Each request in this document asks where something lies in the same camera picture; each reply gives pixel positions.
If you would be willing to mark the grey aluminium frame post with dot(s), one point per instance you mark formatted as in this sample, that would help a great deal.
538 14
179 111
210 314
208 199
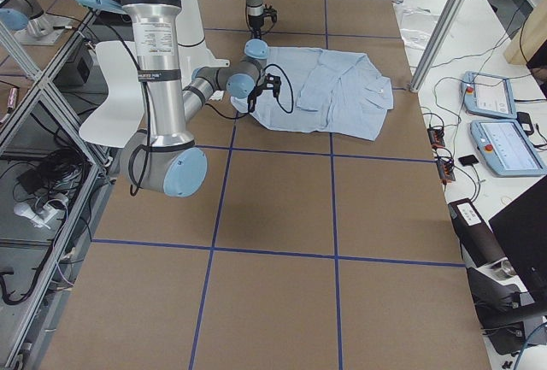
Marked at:
439 34

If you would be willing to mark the blue teach pendant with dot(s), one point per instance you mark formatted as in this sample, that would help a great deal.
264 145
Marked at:
506 149
488 95

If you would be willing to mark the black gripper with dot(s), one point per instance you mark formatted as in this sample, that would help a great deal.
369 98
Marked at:
255 25
253 101

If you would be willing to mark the blue teach pendant near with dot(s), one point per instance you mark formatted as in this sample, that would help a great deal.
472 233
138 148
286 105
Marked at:
506 149

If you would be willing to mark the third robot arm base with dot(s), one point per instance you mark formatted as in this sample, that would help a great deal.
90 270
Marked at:
31 24

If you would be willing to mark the black box with label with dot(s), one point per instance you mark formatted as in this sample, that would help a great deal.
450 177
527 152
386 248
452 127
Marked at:
475 235

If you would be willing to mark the blue teach pendant far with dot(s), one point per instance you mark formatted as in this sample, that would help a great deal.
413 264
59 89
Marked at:
488 95

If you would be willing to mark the light blue button-up shirt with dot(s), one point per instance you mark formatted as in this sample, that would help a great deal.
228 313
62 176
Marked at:
325 91

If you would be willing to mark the white curved plastic sheet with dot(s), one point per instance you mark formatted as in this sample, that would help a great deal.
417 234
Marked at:
114 122

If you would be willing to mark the black monitor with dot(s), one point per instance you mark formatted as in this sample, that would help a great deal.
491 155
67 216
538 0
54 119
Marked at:
520 230

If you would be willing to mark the white power strip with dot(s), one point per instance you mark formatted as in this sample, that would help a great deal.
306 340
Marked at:
52 211

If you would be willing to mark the orange black electronics module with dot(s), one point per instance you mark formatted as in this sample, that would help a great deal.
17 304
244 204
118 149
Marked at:
436 137

